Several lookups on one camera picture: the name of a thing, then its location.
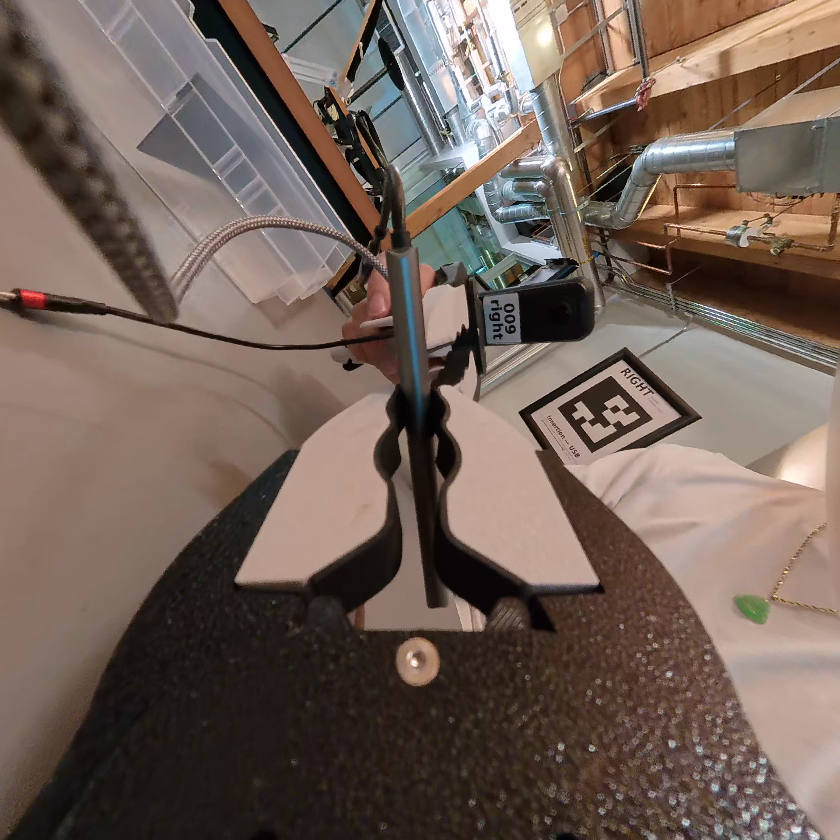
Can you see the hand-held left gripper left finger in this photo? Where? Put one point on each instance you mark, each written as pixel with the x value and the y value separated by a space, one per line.
pixel 315 512

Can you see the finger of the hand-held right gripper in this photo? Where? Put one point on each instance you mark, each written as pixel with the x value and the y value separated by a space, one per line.
pixel 446 315
pixel 341 356

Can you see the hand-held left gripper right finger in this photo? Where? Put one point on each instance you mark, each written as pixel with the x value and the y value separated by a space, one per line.
pixel 518 518

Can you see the grey usb hub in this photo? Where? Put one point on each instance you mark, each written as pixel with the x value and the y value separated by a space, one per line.
pixel 413 328

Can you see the clear plastic tray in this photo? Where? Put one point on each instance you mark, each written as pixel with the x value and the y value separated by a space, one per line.
pixel 197 131

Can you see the person's right hand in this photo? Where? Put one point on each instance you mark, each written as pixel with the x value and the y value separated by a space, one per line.
pixel 377 302

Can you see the framed marker sign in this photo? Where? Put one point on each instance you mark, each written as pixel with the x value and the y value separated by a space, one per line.
pixel 610 410

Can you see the person's white shirt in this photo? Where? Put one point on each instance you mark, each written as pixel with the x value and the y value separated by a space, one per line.
pixel 722 525

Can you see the grey desk with wooden edge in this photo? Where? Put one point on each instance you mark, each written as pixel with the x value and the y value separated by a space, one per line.
pixel 293 98

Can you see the vertical silver duct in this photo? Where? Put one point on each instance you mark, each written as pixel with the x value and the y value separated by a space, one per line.
pixel 564 197

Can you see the silver duct pipe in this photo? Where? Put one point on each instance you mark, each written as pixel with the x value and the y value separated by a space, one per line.
pixel 689 148

